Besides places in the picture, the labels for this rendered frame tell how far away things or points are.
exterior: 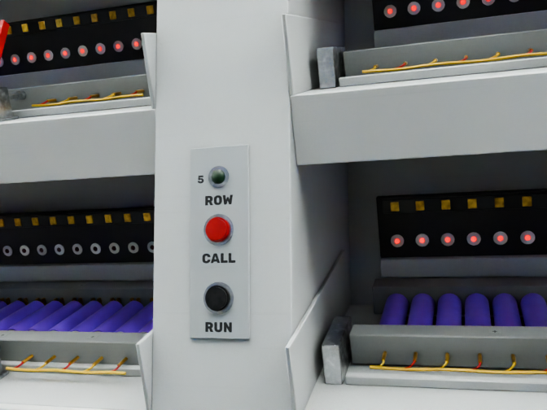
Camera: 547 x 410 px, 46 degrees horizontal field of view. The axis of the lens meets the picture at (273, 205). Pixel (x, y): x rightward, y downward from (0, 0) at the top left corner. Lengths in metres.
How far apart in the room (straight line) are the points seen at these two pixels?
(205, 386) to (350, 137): 0.18
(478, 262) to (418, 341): 0.12
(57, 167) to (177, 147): 0.10
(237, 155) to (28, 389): 0.23
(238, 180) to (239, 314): 0.08
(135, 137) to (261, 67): 0.10
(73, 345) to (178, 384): 0.12
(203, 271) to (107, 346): 0.12
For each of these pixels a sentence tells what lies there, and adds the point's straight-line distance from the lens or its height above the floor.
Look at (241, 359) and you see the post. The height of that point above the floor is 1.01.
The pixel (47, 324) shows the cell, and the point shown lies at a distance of 0.58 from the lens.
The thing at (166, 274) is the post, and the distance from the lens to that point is 0.43.
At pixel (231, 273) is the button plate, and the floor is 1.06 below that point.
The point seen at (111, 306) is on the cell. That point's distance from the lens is 0.59.
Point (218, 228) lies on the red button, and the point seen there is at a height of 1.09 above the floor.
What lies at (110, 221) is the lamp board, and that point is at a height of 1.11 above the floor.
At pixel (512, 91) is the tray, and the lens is 0.40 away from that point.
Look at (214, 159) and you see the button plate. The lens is 0.42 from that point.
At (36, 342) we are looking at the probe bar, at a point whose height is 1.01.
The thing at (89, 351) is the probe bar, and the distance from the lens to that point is 0.51.
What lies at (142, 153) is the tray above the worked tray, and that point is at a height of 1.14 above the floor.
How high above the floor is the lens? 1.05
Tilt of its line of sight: 7 degrees up
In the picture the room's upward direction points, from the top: 1 degrees counter-clockwise
